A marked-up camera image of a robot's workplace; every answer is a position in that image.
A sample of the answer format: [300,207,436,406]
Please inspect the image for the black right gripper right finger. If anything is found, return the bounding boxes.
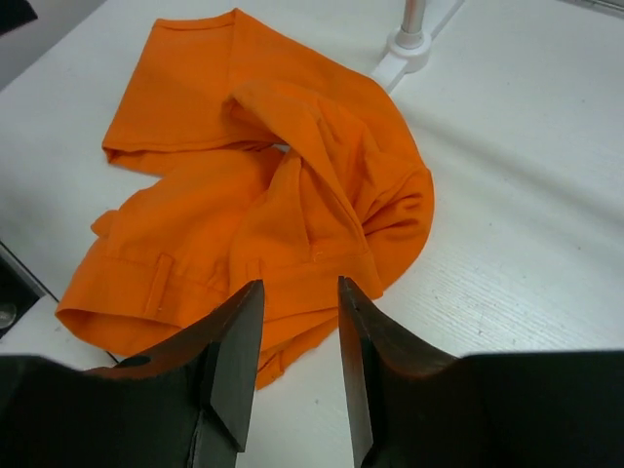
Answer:
[337,275,469,468]

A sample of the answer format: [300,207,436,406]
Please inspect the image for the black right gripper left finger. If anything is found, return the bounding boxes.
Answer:
[87,278,266,468]

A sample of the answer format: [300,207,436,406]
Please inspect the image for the orange trousers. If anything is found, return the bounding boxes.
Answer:
[56,9,435,387]

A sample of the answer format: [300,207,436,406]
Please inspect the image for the white clothes rack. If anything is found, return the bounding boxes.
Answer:
[370,0,464,94]

